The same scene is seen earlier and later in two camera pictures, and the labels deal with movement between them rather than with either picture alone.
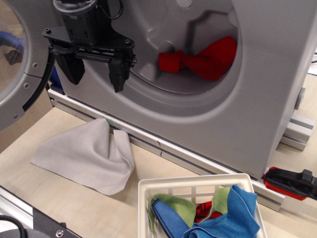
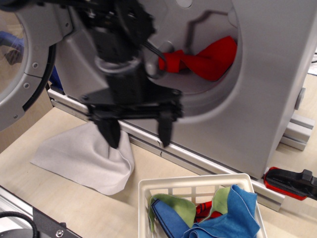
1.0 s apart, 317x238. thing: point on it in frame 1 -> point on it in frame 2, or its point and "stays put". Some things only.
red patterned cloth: [202, 210] stays put
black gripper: [88, 32] -> [129, 95]
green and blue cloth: [176, 214] stays put
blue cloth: [239, 221] stays put
